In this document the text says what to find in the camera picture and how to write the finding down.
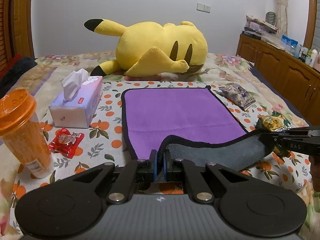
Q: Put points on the yellow Pikachu plush toy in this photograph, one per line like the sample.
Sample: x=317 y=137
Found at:
x=146 y=49

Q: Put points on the wooden sideboard cabinet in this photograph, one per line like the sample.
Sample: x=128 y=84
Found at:
x=295 y=81

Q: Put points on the white wall switch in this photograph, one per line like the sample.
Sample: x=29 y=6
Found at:
x=203 y=7

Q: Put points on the stack of papers and books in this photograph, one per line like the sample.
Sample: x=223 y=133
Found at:
x=256 y=28

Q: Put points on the blue packet on cabinet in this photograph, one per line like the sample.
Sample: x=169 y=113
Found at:
x=289 y=44

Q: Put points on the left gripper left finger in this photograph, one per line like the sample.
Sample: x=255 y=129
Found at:
x=126 y=180

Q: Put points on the pink tissue box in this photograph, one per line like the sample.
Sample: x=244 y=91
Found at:
x=75 y=105

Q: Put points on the floral bed sheet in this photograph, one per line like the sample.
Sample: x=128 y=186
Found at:
x=44 y=82

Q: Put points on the orange plastic bottle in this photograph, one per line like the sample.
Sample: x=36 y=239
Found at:
x=22 y=134

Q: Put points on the red candy wrapper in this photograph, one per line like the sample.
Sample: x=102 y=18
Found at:
x=66 y=142

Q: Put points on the purple snack packet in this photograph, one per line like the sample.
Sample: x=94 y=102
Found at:
x=238 y=95

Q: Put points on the white bottle on cabinet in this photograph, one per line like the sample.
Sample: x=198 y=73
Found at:
x=313 y=57

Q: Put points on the beige curtain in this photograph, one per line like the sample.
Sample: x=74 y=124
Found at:
x=282 y=17

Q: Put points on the purple and grey towel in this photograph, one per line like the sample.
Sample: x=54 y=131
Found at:
x=189 y=123

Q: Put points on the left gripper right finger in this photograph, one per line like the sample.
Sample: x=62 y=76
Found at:
x=186 y=172

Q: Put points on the pink bottle on cabinet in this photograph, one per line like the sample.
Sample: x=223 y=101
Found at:
x=316 y=64

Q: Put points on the green instant noodle pack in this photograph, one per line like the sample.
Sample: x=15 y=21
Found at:
x=271 y=123

